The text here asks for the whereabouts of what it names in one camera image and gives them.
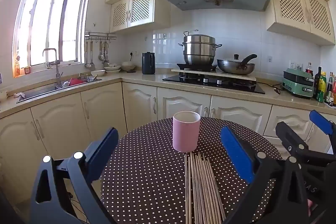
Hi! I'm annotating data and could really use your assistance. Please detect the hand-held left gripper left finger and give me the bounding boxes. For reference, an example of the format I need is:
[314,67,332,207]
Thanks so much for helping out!
[30,127,119,224]

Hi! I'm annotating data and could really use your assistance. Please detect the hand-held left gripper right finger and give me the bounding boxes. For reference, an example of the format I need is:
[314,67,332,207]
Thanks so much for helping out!
[220,126,310,224]

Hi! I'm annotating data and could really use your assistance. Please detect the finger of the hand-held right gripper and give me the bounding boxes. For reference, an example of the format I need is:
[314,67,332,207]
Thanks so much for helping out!
[309,109,336,153]
[275,121,336,169]

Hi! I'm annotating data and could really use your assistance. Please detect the bundle of wooden chopsticks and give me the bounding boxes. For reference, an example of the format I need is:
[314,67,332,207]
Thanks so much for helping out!
[184,152,227,224]

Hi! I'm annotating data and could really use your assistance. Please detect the pink cup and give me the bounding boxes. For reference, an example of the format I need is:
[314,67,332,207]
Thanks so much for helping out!
[172,110,201,153]

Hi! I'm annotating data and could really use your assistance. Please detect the dark sauce bottle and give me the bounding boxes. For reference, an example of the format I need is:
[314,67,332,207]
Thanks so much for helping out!
[325,72,336,106]

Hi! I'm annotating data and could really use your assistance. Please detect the dark glass bottle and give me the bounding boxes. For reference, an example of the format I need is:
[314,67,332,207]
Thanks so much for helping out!
[314,67,323,98]

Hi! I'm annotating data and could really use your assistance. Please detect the brown polka dot tablecloth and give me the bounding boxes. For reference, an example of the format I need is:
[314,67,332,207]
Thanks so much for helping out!
[100,117,284,224]

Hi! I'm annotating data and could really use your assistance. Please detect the green countertop cooker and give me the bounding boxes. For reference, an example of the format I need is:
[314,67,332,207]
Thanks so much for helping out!
[282,68,315,98]

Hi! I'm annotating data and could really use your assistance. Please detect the black glass cooktop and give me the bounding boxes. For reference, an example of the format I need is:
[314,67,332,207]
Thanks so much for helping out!
[162,74,265,94]

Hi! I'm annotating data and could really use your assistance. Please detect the beige kitchen countertop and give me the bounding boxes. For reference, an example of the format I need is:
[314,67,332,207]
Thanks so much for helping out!
[0,70,336,119]

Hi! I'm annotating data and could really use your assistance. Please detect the steel kitchen sink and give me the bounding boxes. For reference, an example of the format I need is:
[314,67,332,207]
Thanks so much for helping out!
[16,76,102,104]

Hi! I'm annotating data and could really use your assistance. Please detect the hanging steel ladle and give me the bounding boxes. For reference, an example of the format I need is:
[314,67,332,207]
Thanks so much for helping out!
[84,42,91,69]

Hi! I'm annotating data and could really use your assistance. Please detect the steel faucet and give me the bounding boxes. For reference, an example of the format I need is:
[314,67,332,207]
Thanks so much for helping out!
[42,48,64,86]

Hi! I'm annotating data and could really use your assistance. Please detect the black electric kettle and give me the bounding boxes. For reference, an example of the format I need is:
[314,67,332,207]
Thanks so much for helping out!
[142,52,156,75]

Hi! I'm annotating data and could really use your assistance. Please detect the black burner stand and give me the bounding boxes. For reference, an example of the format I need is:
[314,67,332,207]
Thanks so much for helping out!
[176,63,218,72]

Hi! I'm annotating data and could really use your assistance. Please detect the steel steamer pot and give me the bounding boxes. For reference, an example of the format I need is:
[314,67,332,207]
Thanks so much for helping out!
[178,30,222,65]

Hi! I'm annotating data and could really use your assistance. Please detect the barred kitchen window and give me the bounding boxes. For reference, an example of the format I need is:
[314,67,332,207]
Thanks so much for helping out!
[13,0,91,77]

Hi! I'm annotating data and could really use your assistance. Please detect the steel wok black handle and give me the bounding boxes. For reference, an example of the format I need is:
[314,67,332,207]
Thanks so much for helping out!
[217,54,258,75]

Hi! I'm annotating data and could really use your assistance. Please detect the steel wall utensil rack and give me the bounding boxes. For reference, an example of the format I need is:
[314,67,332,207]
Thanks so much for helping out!
[84,31,117,42]

